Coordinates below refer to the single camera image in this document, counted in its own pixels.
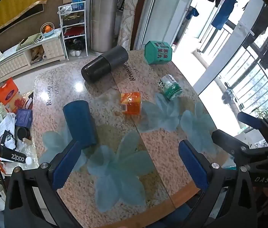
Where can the blue and white carton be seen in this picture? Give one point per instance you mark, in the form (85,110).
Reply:
(78,4)

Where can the balcony railing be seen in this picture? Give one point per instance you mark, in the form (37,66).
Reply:
(250,76)

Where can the black zippo box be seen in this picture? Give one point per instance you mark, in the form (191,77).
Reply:
(11,155)

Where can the black mug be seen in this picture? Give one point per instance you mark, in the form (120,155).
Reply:
(22,133)

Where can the dark blue box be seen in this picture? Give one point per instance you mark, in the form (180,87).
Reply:
(23,118)

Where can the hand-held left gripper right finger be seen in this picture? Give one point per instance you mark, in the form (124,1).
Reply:
(193,167)

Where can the hanging blue garment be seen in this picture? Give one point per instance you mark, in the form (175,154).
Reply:
(226,7)

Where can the patterned curtain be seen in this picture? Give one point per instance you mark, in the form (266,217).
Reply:
(131,16)

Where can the white plastic bag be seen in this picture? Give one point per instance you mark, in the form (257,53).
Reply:
(66,9)

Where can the white shoes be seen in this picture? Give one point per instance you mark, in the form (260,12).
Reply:
(75,52)

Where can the grey standing air conditioner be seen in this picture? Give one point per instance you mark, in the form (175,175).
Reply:
(104,16)

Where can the small blue garment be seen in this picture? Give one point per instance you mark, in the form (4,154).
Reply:
(192,13)

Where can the white low cabinet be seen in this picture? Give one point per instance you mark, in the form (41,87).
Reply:
(24,59)

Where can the black cylindrical bottle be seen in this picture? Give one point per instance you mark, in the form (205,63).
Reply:
(104,64)

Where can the yellow cloth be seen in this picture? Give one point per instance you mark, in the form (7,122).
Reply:
(17,4)

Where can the green and white jar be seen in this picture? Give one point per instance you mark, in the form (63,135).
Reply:
(170,86)

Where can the orange gift box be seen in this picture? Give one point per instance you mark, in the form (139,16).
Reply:
(7,93)

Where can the blue cup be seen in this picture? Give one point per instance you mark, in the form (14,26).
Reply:
(79,123)

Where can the blue bowl with oranges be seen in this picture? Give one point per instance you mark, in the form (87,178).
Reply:
(46,29)

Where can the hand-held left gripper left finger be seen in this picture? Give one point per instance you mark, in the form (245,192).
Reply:
(65,165)

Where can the white bottle cap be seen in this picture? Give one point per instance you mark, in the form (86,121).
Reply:
(28,160)

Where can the green folded cloth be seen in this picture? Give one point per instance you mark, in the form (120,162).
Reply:
(29,40)

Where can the white metal shelf rack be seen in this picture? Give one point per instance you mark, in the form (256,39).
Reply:
(73,32)

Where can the green hexagonal box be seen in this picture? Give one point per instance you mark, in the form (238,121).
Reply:
(158,52)

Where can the orange packet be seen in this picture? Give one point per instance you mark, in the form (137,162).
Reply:
(131,103)

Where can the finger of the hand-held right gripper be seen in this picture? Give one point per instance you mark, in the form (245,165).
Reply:
(229,141)
(250,121)

